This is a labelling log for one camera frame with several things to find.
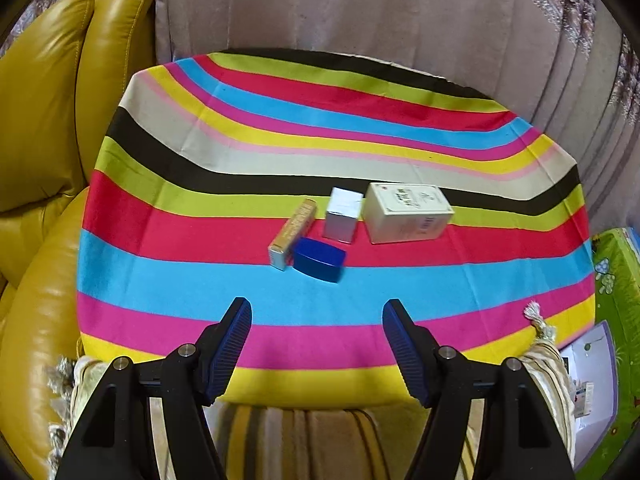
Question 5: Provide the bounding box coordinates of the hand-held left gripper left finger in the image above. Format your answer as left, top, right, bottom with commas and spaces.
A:
55, 296, 253, 480

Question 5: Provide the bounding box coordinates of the dark blue box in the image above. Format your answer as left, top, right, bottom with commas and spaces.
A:
292, 237, 347, 285

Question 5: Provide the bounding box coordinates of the cream box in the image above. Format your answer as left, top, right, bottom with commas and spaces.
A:
361, 182, 455, 245

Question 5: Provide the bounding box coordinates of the white lavender-rimmed storage box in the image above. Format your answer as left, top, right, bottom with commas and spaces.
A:
557, 320, 623, 426

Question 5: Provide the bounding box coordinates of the striped colourful tablecloth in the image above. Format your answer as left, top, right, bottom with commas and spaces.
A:
75, 49, 596, 406

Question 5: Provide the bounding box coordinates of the beige patterned curtain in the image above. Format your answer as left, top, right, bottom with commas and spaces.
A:
0, 0, 640, 241

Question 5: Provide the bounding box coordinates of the silver white box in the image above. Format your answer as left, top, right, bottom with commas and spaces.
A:
322, 186, 363, 246

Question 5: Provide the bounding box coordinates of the beige striped tasselled blanket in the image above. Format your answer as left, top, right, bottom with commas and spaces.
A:
47, 300, 576, 480

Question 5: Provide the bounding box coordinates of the yellow leather sofa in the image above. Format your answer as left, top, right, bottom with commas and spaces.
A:
0, 0, 161, 480

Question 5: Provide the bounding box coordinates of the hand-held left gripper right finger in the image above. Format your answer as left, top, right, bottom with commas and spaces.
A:
381, 298, 576, 480

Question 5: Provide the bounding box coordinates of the gold box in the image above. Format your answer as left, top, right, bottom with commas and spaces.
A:
267, 198, 318, 272

